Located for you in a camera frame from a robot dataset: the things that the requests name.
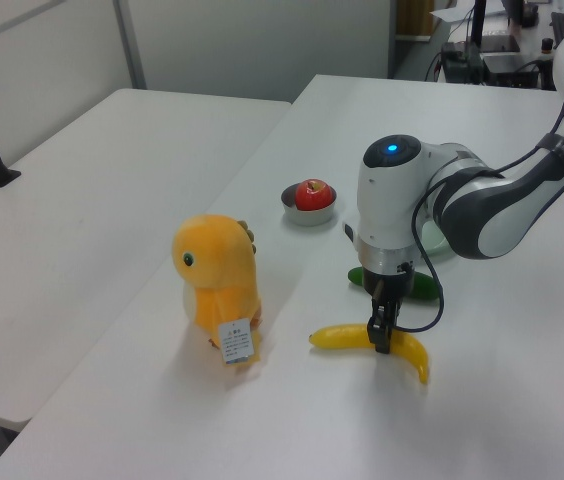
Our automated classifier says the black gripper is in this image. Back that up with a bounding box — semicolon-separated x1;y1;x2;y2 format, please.
361;267;417;357

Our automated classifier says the yellow plastic banana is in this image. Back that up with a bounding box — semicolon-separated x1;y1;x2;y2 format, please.
309;323;431;385

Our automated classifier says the pale green plastic plate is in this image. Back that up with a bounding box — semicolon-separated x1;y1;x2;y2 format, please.
417;218;457;264

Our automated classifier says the green plastic cucumber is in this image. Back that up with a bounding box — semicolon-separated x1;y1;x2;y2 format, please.
346;266;441;302

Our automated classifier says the small grey metal bowl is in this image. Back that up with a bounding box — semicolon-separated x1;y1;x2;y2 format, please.
280;182;340;227

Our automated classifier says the red plastic apple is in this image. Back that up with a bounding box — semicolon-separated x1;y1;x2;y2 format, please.
294;178;334;212

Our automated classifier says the white paper toy tag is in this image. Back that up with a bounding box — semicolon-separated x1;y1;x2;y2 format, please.
217;315;255;365

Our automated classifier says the yellow plush bird toy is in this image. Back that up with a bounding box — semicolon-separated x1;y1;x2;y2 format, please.
170;213;264;366

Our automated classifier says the black electronics box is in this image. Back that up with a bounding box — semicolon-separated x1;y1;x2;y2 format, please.
440;41;486;84

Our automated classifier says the flat black device box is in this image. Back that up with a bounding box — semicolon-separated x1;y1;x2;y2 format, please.
481;52;539;90

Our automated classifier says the yellow wooden panel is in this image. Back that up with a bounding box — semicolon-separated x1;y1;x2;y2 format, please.
395;0;436;39

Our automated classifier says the black vertical stand pole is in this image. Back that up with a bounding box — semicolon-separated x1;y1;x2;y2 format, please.
471;0;489;47

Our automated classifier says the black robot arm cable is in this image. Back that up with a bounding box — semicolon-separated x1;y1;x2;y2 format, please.
395;0;564;334

